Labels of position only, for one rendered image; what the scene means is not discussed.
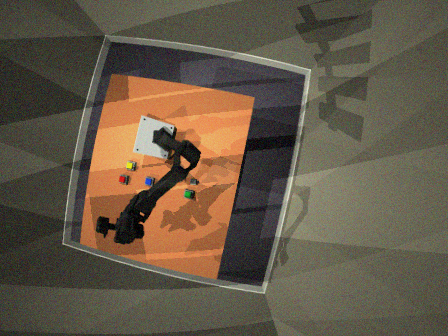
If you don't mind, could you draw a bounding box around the yellow button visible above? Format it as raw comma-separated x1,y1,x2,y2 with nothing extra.
126,160,137,171

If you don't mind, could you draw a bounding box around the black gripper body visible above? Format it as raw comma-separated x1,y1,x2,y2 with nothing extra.
96,212,145,238

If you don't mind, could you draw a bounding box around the blue button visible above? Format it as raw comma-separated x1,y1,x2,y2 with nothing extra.
145,177,155,186

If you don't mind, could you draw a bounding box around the red button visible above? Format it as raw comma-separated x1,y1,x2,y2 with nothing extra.
118,175,130,184

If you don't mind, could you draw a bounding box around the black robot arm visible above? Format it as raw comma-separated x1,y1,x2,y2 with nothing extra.
113,127,201,244

